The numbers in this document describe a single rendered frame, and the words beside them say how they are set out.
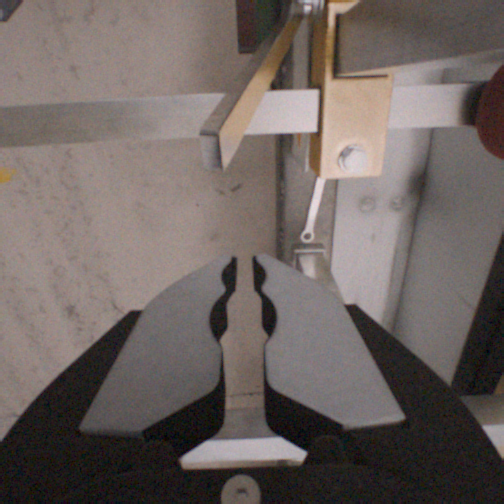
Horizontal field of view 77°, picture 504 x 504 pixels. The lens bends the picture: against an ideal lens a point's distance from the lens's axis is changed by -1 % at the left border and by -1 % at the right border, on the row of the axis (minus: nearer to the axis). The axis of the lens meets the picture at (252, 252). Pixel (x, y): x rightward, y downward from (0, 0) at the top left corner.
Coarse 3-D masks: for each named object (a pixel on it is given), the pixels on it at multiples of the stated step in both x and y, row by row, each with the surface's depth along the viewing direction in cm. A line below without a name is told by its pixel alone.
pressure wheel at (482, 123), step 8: (496, 72) 21; (496, 80) 21; (488, 88) 22; (496, 88) 21; (488, 96) 22; (496, 96) 21; (480, 104) 22; (488, 104) 22; (496, 104) 21; (480, 112) 22; (488, 112) 22; (496, 112) 21; (480, 120) 23; (488, 120) 22; (496, 120) 21; (480, 128) 23; (488, 128) 22; (496, 128) 21; (480, 136) 23; (488, 136) 22; (496, 136) 22; (488, 144) 23; (496, 144) 22; (496, 152) 23
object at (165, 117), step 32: (160, 96) 24; (192, 96) 23; (288, 96) 23; (416, 96) 24; (448, 96) 24; (480, 96) 24; (0, 128) 24; (32, 128) 24; (64, 128) 24; (96, 128) 24; (128, 128) 24; (160, 128) 24; (192, 128) 24; (256, 128) 24; (288, 128) 24
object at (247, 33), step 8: (240, 0) 33; (248, 0) 33; (240, 8) 34; (248, 8) 34; (240, 16) 34; (248, 16) 34; (240, 24) 34; (248, 24) 34; (240, 32) 35; (248, 32) 35; (240, 40) 35; (248, 40) 35
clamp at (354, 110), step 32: (352, 0) 20; (320, 32) 22; (320, 64) 23; (320, 96) 23; (352, 96) 23; (384, 96) 23; (320, 128) 24; (352, 128) 24; (384, 128) 24; (320, 160) 25
